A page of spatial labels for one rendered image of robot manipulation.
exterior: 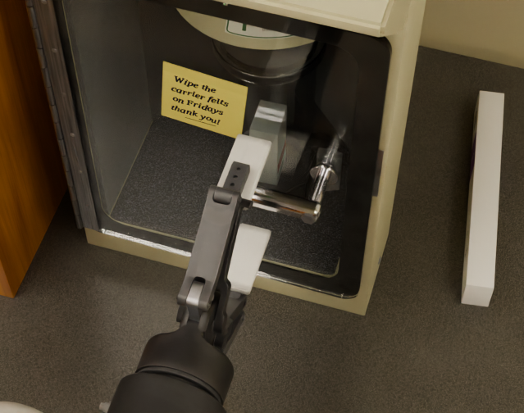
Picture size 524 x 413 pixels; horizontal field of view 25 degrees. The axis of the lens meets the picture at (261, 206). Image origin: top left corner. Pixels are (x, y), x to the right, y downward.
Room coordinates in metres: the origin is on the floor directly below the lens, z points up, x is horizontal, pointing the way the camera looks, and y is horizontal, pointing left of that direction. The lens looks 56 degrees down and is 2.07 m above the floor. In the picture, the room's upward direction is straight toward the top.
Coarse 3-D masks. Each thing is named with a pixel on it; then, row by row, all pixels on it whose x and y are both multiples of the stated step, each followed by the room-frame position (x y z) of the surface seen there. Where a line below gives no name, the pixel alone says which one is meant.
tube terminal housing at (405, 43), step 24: (408, 24) 0.64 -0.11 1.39; (408, 48) 0.66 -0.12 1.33; (408, 72) 0.69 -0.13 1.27; (408, 96) 0.72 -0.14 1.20; (384, 120) 0.63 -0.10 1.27; (384, 144) 0.63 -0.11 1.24; (384, 168) 0.63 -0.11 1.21; (384, 192) 0.64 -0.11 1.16; (384, 216) 0.67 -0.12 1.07; (96, 240) 0.72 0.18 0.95; (120, 240) 0.71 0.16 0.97; (384, 240) 0.70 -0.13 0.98; (168, 264) 0.69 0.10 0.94; (264, 288) 0.66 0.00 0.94; (288, 288) 0.65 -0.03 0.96; (360, 288) 0.63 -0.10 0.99; (360, 312) 0.63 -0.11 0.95
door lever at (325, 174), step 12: (312, 168) 0.63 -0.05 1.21; (324, 168) 0.63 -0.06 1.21; (324, 180) 0.62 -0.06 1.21; (336, 180) 0.62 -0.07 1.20; (264, 192) 0.60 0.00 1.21; (276, 192) 0.60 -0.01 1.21; (312, 192) 0.61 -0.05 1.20; (324, 192) 0.61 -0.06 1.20; (264, 204) 0.59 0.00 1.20; (276, 204) 0.59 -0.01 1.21; (288, 204) 0.59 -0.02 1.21; (300, 204) 0.59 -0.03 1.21; (312, 204) 0.59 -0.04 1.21; (300, 216) 0.58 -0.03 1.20; (312, 216) 0.58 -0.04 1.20
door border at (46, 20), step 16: (32, 0) 0.71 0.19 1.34; (48, 0) 0.70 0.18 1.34; (48, 16) 0.71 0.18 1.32; (32, 32) 0.71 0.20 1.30; (48, 32) 0.71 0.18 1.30; (48, 48) 0.71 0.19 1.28; (48, 64) 0.71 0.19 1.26; (64, 64) 0.70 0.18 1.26; (48, 80) 0.71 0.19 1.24; (64, 80) 0.70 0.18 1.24; (64, 96) 0.70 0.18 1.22; (64, 112) 0.71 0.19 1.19; (64, 128) 0.71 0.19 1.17; (64, 144) 0.71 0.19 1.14; (80, 144) 0.70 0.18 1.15; (80, 160) 0.70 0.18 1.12; (80, 176) 0.71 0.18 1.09; (80, 192) 0.71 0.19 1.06; (80, 208) 0.71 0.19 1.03; (96, 224) 0.70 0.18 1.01
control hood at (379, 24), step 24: (216, 0) 0.55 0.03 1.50; (240, 0) 0.55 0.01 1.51; (264, 0) 0.54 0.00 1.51; (288, 0) 0.54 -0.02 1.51; (312, 0) 0.54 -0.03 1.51; (336, 0) 0.54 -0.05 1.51; (360, 0) 0.54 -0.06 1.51; (384, 0) 0.54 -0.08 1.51; (408, 0) 0.62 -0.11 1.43; (336, 24) 0.53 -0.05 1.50; (360, 24) 0.52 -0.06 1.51; (384, 24) 0.52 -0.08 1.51
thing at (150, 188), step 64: (64, 0) 0.70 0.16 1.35; (128, 0) 0.68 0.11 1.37; (192, 0) 0.67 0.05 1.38; (128, 64) 0.68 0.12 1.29; (192, 64) 0.67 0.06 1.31; (256, 64) 0.65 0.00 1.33; (320, 64) 0.63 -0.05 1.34; (384, 64) 0.62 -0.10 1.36; (128, 128) 0.69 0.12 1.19; (192, 128) 0.67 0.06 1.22; (256, 128) 0.65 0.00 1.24; (320, 128) 0.63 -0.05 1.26; (128, 192) 0.69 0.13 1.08; (192, 192) 0.67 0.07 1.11; (320, 256) 0.63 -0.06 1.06
